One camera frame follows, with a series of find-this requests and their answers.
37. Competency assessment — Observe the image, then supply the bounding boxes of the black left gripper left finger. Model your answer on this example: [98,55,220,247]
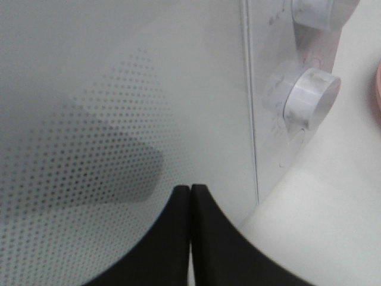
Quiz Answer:
[87,185,191,285]

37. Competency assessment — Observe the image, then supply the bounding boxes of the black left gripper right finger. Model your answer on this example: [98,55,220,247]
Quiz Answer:
[190,185,301,285]

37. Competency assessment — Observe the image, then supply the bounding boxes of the white microwave door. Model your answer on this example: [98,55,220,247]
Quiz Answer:
[1,1,257,285]

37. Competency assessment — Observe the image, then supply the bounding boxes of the white microwave knob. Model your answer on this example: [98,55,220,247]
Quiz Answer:
[283,67,341,131]
[292,0,360,32]

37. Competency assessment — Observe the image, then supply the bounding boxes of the pink round plate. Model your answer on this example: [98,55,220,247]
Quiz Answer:
[375,63,381,111]

